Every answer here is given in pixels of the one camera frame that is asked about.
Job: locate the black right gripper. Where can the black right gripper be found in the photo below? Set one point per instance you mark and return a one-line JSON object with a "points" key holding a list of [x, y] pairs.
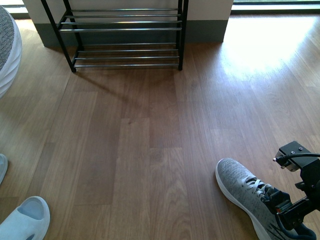
{"points": [[278, 201]]}

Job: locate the grey knit sneaker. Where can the grey knit sneaker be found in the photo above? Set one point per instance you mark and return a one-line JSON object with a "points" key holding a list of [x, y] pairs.
{"points": [[10, 50], [248, 192]]}

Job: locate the black metal shoe rack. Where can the black metal shoe rack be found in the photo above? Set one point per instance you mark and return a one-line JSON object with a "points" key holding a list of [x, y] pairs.
{"points": [[144, 35]]}

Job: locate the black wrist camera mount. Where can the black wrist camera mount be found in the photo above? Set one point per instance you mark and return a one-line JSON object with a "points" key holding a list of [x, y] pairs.
{"points": [[293, 156]]}

